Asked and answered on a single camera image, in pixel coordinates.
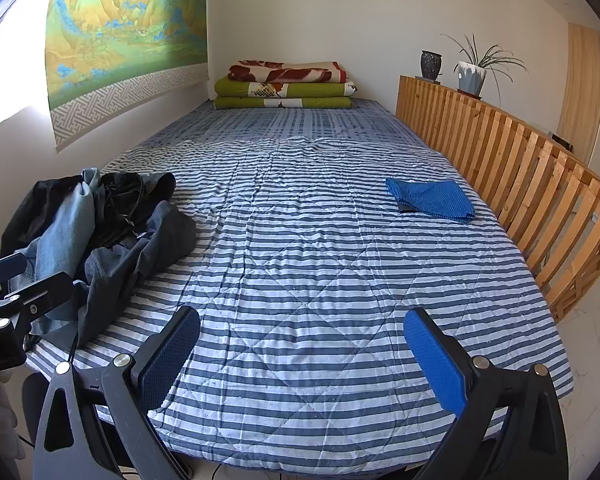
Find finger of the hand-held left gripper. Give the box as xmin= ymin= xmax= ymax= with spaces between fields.
xmin=0 ymin=252 xmax=28 ymax=291
xmin=5 ymin=271 xmax=76 ymax=332

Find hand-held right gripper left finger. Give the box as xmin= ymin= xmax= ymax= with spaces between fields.
xmin=32 ymin=305 xmax=202 ymax=480

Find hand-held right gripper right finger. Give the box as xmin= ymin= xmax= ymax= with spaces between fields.
xmin=403 ymin=307 xmax=570 ymax=480

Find dark navy pants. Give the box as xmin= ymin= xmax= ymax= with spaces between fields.
xmin=72 ymin=200 xmax=198 ymax=352

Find blue-grey shirt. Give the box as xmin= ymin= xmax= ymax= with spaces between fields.
xmin=27 ymin=167 xmax=102 ymax=337

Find black garment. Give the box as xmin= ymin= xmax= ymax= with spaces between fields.
xmin=0 ymin=172 xmax=177 ymax=261

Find blue striped bed quilt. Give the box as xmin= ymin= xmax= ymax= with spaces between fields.
xmin=27 ymin=120 xmax=573 ymax=466

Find blue folded cloth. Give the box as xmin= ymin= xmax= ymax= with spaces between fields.
xmin=385 ymin=177 xmax=476 ymax=225

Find wooden slat railing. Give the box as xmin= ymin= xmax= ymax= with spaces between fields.
xmin=395 ymin=74 xmax=600 ymax=323

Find blue plaid bed sheet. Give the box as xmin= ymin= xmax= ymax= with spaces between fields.
xmin=190 ymin=99 xmax=431 ymax=151

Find potted plant white pot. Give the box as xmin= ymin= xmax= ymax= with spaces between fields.
xmin=441 ymin=34 xmax=528 ymax=101

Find dark ceramic vase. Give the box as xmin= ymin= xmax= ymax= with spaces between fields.
xmin=420 ymin=50 xmax=443 ymax=84

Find green floral folded quilt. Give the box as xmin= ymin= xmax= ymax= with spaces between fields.
xmin=212 ymin=77 xmax=358 ymax=110

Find red floral folded blanket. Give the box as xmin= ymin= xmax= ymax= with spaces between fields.
xmin=227 ymin=60 xmax=350 ymax=85

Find black cable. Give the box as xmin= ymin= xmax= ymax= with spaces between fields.
xmin=67 ymin=305 xmax=82 ymax=367

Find landscape wall tapestry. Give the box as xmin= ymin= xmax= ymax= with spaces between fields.
xmin=45 ymin=0 xmax=212 ymax=155

